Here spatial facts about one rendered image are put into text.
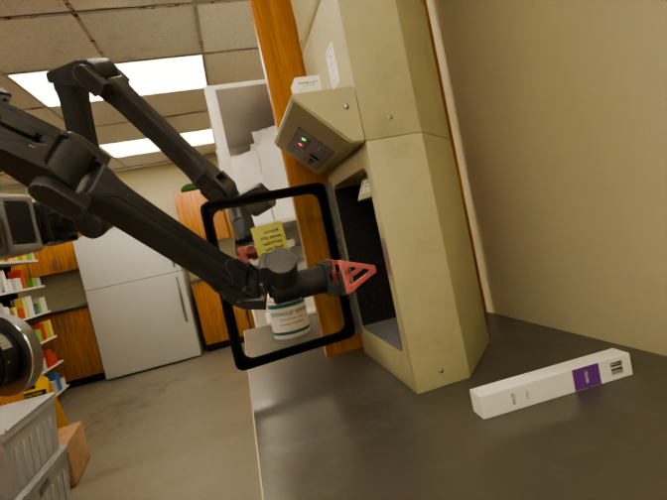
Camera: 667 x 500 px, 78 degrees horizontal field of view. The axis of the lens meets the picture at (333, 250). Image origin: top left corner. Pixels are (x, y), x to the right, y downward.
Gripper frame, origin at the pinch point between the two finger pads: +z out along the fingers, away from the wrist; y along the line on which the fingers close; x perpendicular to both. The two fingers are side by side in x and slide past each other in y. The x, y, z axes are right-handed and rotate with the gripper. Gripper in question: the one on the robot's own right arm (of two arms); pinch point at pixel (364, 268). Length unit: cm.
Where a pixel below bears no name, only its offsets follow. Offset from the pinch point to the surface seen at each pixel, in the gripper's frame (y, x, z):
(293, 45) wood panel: 24, -58, 1
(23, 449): 153, 65, -152
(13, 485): 141, 76, -153
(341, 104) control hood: -13.0, -30.4, -1.2
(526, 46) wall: -5, -39, 45
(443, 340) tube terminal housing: -12.6, 15.3, 8.3
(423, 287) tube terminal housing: -12.7, 4.5, 6.6
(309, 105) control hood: -13.2, -31.1, -7.0
